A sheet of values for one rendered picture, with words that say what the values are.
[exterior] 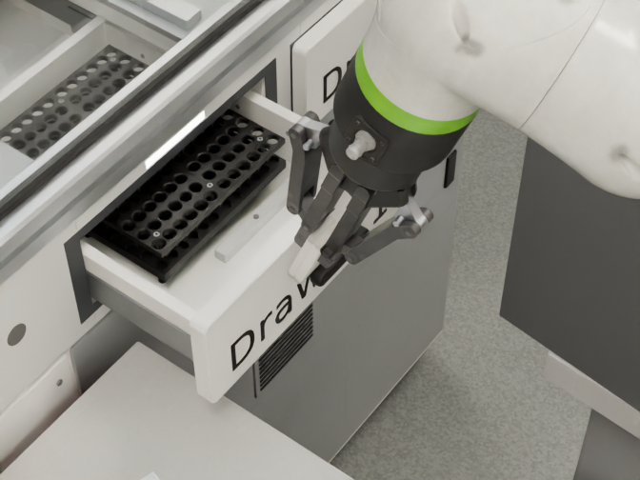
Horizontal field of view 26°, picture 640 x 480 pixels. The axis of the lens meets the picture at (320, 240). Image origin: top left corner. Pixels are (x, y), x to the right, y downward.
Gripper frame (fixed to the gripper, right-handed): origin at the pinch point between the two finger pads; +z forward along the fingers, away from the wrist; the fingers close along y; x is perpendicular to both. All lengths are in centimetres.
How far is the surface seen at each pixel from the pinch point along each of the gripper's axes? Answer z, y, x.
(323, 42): 7.2, -14.6, 23.0
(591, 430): 21.9, 30.5, 18.7
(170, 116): 3.9, -18.0, 3.1
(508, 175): 99, 4, 99
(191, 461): 17.8, 3.2, -14.1
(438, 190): 52, 0, 52
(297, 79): 10.7, -14.4, 20.2
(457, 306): 95, 12, 68
